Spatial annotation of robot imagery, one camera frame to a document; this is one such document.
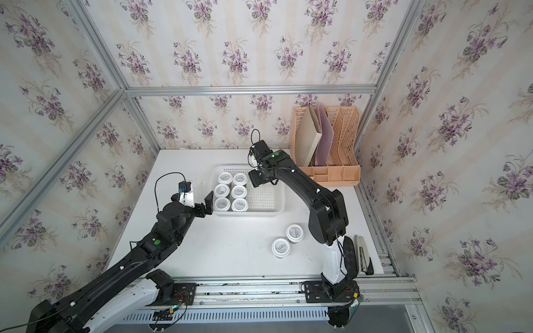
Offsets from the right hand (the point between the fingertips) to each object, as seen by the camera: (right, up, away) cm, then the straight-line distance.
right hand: (260, 178), depth 88 cm
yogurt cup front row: (-18, -6, +5) cm, 19 cm away
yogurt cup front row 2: (-10, -1, +9) cm, 14 cm away
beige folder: (+23, +22, +12) cm, 34 cm away
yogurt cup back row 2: (-17, -11, 0) cm, 20 cm away
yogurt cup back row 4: (+14, -22, -7) cm, 27 cm away
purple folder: (+29, +17, +2) cm, 34 cm away
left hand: (-21, -5, -12) cm, 25 cm away
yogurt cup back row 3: (-9, -11, 0) cm, 15 cm away
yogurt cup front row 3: (-10, -6, +5) cm, 13 cm away
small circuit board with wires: (-34, -47, -17) cm, 60 cm away
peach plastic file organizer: (+41, +4, +13) cm, 43 cm away
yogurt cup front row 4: (+8, -26, -10) cm, 29 cm away
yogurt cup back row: (-18, 0, +10) cm, 20 cm away
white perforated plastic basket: (+3, -11, +10) cm, 15 cm away
